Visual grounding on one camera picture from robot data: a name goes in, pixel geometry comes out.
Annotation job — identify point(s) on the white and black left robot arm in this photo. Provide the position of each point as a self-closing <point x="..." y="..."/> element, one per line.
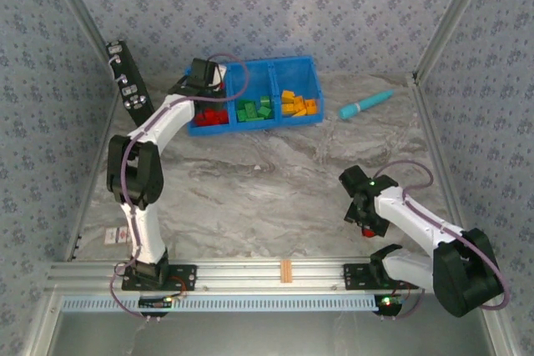
<point x="144" y="231"/>

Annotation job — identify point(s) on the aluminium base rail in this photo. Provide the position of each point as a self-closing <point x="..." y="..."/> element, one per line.
<point x="250" y="274"/>

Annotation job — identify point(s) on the teal marker pen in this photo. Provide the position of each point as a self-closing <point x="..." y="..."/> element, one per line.
<point x="365" y="104"/>

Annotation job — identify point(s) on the small circuit board with LED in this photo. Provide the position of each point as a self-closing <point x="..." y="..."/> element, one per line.
<point x="388" y="304"/>
<point x="156" y="302"/>

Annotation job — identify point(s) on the black box with silver connectors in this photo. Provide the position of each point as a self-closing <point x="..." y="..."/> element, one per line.
<point x="127" y="76"/>

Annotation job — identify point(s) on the aluminium side rail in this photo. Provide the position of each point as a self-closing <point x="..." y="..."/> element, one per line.
<point x="85" y="206"/>
<point x="441" y="164"/>

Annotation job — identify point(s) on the small printed label card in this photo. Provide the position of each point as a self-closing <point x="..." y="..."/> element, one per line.
<point x="117" y="235"/>

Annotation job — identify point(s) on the aluminium frame post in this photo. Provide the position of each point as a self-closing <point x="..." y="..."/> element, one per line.
<point x="458" y="10"/>
<point x="81" y="10"/>

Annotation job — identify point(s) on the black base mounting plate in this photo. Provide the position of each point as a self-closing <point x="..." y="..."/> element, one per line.
<point x="187" y="277"/>
<point x="354" y="277"/>

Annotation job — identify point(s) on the blue three-compartment bin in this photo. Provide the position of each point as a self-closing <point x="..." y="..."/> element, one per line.
<point x="292" y="76"/>

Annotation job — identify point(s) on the orange strip on rail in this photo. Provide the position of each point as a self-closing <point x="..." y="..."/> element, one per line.
<point x="285" y="271"/>

